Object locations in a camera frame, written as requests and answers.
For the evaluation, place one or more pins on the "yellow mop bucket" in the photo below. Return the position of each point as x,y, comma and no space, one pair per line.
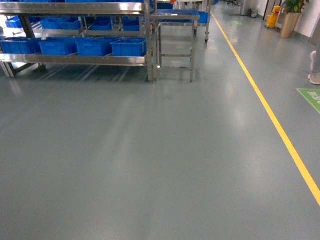
272,18

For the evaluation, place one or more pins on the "steel flow rack shelf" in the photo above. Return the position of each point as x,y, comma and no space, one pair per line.
14,63

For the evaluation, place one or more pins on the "small steel table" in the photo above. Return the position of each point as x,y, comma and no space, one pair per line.
159,18

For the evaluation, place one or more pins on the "empty blue plastic bin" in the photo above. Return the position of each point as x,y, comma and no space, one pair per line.
95,46

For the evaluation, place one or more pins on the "tall planter with plant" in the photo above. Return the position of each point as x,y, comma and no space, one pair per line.
292,10

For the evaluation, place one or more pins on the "blue bin with red bags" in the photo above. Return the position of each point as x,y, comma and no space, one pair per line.
129,47

